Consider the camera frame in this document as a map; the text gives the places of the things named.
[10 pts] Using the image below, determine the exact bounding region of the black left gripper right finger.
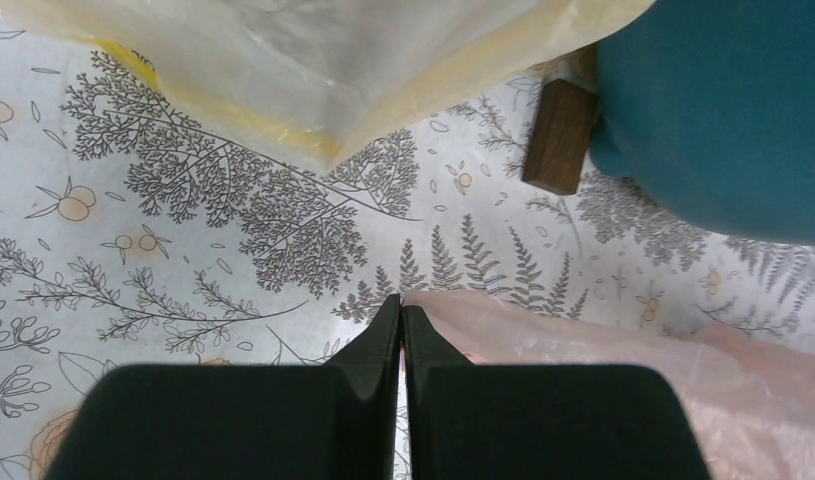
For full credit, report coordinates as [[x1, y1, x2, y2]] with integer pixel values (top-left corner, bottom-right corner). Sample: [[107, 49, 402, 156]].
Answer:
[[401, 306, 709, 479]]

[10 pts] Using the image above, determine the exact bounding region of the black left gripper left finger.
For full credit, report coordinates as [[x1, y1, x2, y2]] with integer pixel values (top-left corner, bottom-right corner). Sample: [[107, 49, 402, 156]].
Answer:
[[47, 295, 400, 479]]

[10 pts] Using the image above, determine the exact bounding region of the pink plastic trash bag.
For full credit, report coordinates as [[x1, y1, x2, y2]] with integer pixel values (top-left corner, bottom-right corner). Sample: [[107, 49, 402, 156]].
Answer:
[[403, 291, 815, 479]]

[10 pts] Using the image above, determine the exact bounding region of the teal plastic trash bin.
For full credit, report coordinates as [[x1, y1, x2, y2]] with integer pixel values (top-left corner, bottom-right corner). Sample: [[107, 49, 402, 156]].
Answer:
[[590, 0, 815, 246]]

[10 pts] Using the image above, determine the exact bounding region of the floral patterned table mat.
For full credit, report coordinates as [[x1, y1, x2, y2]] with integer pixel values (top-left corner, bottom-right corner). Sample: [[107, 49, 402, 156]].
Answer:
[[0, 22, 815, 479]]

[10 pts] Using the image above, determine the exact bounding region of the small brown wooden block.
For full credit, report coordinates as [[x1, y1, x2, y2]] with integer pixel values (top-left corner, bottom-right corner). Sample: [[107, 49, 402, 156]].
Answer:
[[522, 44, 599, 196]]

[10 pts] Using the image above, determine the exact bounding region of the large translucent yellow-trimmed bag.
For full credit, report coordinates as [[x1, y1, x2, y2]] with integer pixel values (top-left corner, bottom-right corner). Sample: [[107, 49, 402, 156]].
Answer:
[[0, 1, 649, 173]]

